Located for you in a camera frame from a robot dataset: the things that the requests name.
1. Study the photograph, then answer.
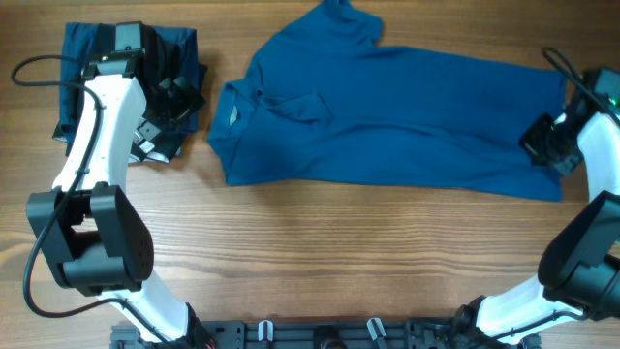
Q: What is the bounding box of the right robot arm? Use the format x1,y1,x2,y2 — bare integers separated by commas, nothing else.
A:
449,67,619,348

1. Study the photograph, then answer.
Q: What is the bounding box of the blue polo shirt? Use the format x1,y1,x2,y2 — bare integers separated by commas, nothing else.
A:
207,1,566,202

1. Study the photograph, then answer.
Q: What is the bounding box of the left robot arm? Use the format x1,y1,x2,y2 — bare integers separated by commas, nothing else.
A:
26,21,215,348

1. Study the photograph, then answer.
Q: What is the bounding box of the folded dark blue garment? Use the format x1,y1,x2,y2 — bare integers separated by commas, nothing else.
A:
52,22,207,143

